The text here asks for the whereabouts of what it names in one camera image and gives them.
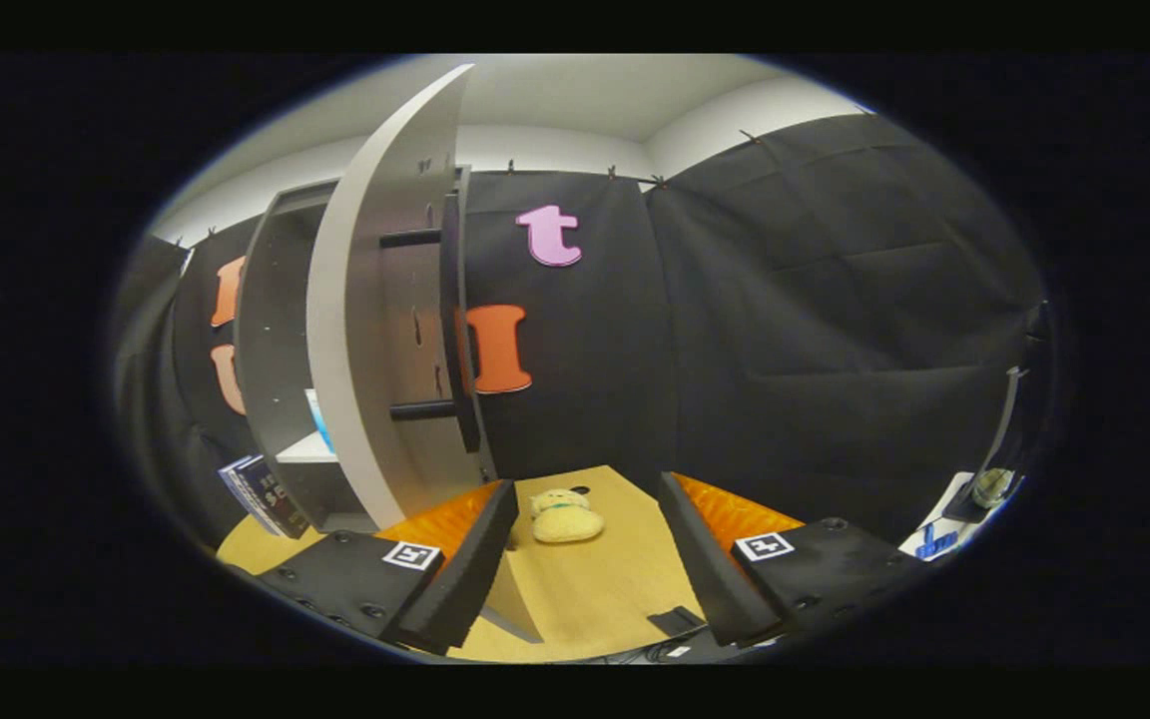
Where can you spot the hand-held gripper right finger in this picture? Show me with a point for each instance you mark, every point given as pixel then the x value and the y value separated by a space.
pixel 705 559

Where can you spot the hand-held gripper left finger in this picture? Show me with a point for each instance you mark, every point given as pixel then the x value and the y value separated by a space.
pixel 470 569

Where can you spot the blue white packet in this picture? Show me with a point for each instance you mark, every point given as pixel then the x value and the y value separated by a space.
pixel 318 424

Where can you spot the black table clamp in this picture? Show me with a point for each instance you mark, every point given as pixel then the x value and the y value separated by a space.
pixel 677 621

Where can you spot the yellow plush toy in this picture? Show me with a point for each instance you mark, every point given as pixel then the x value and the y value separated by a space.
pixel 565 524

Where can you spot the dark blue book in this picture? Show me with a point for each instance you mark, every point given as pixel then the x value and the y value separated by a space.
pixel 246 489
pixel 276 499
pixel 231 484

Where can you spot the black backdrop cloth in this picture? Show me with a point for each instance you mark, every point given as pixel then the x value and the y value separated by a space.
pixel 785 350

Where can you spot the blue plastic item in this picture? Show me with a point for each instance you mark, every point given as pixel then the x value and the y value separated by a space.
pixel 936 544

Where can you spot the white side table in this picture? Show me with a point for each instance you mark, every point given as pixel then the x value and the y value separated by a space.
pixel 949 499

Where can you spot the small pale bottle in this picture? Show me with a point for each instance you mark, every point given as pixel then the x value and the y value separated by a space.
pixel 992 487

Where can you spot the dark grey cabinet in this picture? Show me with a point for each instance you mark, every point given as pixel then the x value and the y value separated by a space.
pixel 271 350

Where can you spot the black stand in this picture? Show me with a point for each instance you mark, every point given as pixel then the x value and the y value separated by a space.
pixel 1002 429

